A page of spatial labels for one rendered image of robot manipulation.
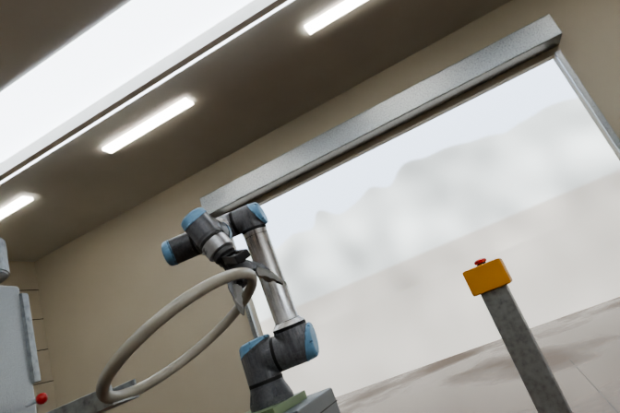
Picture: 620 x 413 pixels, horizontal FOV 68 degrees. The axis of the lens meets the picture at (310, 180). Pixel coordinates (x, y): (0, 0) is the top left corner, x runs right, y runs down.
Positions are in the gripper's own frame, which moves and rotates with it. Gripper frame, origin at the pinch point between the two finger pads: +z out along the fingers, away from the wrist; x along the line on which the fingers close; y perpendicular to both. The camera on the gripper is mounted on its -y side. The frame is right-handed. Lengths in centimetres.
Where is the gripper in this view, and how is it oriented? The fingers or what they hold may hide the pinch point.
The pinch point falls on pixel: (265, 299)
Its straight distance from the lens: 137.8
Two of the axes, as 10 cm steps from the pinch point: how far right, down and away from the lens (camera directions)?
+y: -1.8, 5.8, 7.9
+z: 6.7, 6.6, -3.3
